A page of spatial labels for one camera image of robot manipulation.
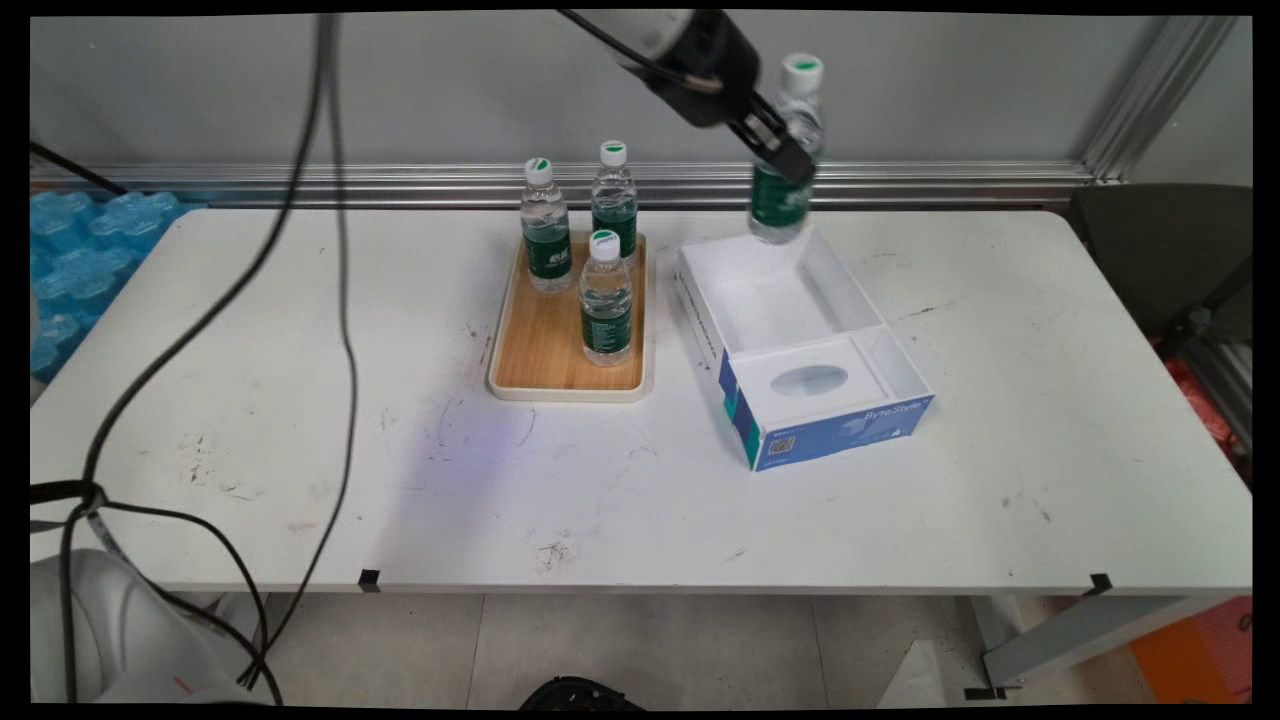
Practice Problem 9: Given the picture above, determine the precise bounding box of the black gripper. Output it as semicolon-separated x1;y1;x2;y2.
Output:
648;12;817;189

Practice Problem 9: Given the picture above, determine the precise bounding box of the clear water bottle green label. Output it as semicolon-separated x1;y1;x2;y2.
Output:
749;54;828;247
580;230;635;368
591;141;640;259
521;158;574;295

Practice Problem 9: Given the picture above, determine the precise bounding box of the white and blue cardboard box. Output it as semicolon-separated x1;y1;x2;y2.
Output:
675;228;937;473

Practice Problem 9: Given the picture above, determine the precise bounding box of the bamboo tray with white rim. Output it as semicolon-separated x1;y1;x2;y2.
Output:
486;232;657;404

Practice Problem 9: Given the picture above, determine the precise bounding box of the black chair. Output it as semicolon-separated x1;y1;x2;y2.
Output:
1065;185;1253;343

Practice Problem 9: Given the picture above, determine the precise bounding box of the red bag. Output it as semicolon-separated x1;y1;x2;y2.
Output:
1150;340;1253;486

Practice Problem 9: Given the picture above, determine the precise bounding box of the black round object on floor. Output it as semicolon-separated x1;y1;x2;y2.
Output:
519;676;647;711

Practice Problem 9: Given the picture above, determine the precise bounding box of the grey metal table leg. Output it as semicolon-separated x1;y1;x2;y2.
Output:
185;592;270;673
963;594;1229;701

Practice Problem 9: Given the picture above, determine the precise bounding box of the orange box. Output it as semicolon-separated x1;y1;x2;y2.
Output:
1130;597;1253;704

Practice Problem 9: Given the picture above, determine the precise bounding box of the blue shrink-wrapped water bottle pack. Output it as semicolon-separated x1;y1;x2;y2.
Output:
30;189;187;383

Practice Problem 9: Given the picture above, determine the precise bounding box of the horizontal aluminium profile rail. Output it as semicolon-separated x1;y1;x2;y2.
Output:
30;161;1101;211

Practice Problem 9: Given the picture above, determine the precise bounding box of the short black cable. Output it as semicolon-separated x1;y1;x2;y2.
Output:
556;10;723;93

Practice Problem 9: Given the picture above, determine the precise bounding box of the slanted aluminium profile post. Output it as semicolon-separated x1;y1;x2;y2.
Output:
1080;15;1241;187

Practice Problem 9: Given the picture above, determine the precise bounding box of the long black cable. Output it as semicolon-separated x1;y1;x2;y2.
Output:
30;12;361;703

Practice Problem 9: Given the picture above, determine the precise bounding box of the aluminium frame bar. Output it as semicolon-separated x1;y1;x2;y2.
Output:
1185;335;1253;456

